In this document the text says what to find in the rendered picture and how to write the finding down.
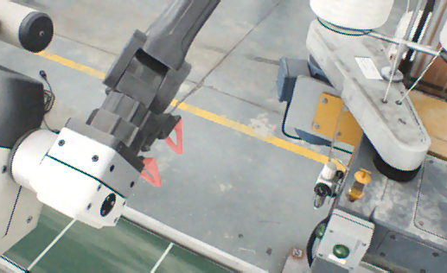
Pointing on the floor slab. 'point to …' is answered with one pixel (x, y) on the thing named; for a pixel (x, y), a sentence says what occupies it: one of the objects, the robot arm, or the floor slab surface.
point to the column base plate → (296, 262)
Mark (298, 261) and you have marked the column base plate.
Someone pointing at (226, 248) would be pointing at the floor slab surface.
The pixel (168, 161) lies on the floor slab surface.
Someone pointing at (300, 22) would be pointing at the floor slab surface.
